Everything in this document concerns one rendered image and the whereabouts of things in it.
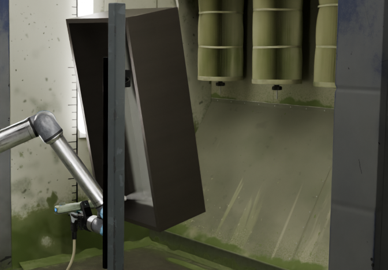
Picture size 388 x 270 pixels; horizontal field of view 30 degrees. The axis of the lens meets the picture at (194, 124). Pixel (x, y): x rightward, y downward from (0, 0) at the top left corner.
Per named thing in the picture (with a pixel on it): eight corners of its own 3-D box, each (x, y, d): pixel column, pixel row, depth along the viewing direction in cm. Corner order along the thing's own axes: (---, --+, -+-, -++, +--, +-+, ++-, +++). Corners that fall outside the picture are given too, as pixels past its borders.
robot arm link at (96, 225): (118, 219, 398) (116, 237, 399) (104, 214, 407) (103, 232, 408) (104, 221, 392) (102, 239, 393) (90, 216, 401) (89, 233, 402)
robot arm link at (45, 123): (47, 109, 368) (123, 214, 381) (47, 107, 380) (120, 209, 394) (28, 122, 366) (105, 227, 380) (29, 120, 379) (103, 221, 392)
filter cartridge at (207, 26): (250, 93, 538) (252, -21, 528) (237, 97, 504) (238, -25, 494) (204, 91, 551) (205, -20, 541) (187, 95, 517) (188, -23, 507)
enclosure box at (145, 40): (144, 194, 469) (114, 9, 440) (205, 212, 424) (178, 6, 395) (99, 212, 447) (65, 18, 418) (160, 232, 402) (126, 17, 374)
